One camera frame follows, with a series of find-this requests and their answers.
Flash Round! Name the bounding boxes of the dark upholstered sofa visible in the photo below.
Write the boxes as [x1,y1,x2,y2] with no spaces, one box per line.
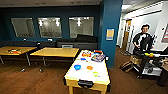
[55,33,100,51]

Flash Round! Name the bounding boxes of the orange snack packets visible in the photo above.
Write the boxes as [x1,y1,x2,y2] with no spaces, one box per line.
[81,50,93,58]

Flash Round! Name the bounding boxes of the blue plastic bowl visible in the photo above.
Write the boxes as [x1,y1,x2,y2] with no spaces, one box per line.
[73,64,83,71]

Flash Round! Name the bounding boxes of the small red black object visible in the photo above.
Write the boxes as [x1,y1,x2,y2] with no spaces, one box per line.
[7,48,21,55]

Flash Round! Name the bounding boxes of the interior glass window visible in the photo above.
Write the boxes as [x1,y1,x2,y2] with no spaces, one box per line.
[68,16,95,39]
[37,17,63,39]
[10,17,36,39]

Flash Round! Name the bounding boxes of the white table with colourful dishes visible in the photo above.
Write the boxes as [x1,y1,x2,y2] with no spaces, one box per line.
[64,49,111,94]

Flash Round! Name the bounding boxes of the small flat blue object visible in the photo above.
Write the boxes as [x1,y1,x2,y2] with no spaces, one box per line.
[79,57,87,62]

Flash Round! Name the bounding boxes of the dark long wall bench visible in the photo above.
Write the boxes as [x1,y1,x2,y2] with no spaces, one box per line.
[0,39,58,48]

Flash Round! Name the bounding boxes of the red flat packet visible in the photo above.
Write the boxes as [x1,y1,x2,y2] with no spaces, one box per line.
[93,49,104,55]

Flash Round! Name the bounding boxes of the long wooden table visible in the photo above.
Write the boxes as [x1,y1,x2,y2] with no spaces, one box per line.
[29,47,80,68]
[0,46,38,66]

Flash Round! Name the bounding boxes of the seated person dark shirt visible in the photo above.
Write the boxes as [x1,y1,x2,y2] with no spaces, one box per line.
[132,23,155,56]

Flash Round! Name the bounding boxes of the ceiling light panel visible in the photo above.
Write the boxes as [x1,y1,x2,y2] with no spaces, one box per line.
[121,3,133,11]

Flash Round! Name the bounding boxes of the colourful printed box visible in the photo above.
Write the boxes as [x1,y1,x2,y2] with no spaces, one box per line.
[90,53,106,64]

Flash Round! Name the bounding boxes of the yellow wall sign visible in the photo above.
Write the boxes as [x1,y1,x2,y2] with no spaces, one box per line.
[105,28,115,41]

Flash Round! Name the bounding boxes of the grey rectangular panel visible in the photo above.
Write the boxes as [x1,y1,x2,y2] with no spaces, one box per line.
[61,44,74,50]

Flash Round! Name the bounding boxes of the black wheeled cart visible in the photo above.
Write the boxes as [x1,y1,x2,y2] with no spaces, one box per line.
[137,46,168,80]

